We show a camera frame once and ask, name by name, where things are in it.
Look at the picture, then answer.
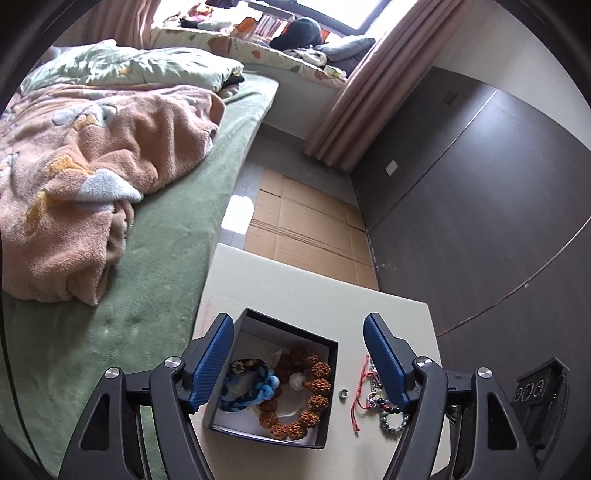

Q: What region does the red string bracelet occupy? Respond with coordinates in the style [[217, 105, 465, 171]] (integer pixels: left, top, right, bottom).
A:
[[351, 355, 377, 432]]

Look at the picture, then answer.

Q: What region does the flattened cardboard sheet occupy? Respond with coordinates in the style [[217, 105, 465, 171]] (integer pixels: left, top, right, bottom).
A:
[[244, 169, 380, 292]]

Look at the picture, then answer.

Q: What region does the row of books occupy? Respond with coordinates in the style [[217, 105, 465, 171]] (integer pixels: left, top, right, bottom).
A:
[[256, 13, 296, 41]]

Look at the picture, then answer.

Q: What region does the pink curtain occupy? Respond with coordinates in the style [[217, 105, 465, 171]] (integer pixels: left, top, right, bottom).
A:
[[302, 0, 465, 171], [85, 0, 160, 47]]

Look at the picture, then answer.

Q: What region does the brown seed bead bracelet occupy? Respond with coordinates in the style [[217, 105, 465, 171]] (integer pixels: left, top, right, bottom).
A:
[[259, 346, 332, 441]]

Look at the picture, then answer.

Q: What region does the peach fleece blanket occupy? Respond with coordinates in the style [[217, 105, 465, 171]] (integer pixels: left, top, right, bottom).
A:
[[0, 83, 227, 306]]

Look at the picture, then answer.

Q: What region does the black power socket box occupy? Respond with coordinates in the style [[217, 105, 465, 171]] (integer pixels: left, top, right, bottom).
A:
[[515, 357, 567, 446]]

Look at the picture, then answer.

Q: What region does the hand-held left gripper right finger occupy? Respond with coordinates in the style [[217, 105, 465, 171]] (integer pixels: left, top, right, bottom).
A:
[[363, 313, 542, 480]]

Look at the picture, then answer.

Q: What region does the blue braided bracelet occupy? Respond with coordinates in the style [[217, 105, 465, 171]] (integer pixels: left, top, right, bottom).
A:
[[218, 360, 281, 412]]

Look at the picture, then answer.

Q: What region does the grey pillow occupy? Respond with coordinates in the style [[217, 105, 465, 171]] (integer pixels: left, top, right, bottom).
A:
[[316, 37, 377, 62]]

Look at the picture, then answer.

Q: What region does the pale green quilt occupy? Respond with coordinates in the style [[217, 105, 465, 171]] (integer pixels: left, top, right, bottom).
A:
[[18, 39, 245, 93]]

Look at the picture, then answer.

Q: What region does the bed with green sheet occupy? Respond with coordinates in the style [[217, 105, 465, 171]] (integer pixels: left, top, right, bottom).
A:
[[0, 73, 280, 480]]

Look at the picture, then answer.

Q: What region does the dark bead bracelet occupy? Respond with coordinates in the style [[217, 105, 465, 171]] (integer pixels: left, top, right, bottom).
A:
[[366, 392, 403, 415]]

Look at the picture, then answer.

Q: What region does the pile of soft toys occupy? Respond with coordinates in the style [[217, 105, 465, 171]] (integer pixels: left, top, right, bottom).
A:
[[178, 4, 229, 32]]

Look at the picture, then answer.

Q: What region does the green bead bracelet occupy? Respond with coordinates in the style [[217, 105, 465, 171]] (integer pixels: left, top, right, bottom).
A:
[[379, 412, 411, 433]]

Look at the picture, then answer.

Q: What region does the printed window seat cushion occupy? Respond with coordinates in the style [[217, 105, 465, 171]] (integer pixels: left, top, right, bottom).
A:
[[150, 25, 349, 88]]

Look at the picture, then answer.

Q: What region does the black bag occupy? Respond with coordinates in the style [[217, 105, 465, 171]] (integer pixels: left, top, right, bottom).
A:
[[270, 17, 325, 51]]

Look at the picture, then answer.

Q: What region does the dark jewelry box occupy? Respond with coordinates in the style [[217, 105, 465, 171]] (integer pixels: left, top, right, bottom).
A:
[[210, 308, 339, 449]]

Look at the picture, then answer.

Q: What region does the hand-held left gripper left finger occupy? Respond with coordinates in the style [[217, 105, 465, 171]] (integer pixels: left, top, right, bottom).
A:
[[58, 313, 236, 480]]

